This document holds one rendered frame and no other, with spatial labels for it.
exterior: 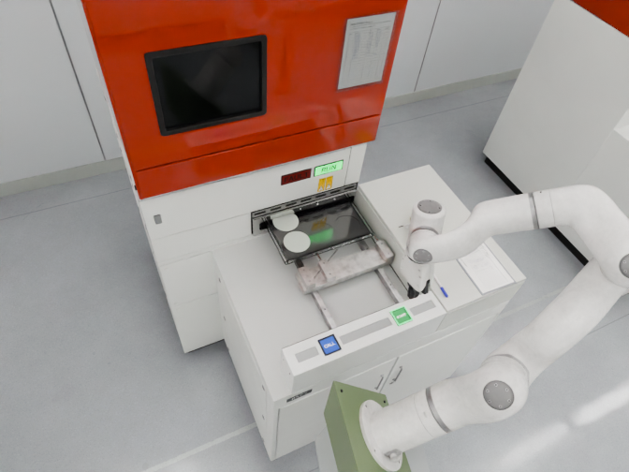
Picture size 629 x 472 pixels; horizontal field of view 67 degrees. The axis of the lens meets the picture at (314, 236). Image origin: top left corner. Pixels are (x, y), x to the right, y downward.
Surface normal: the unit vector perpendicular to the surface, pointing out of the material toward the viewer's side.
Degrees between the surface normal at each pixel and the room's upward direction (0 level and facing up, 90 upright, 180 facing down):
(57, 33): 90
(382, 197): 0
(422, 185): 0
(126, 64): 90
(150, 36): 90
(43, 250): 0
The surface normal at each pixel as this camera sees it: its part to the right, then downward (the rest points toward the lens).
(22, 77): 0.43, 0.73
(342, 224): 0.08, -0.62
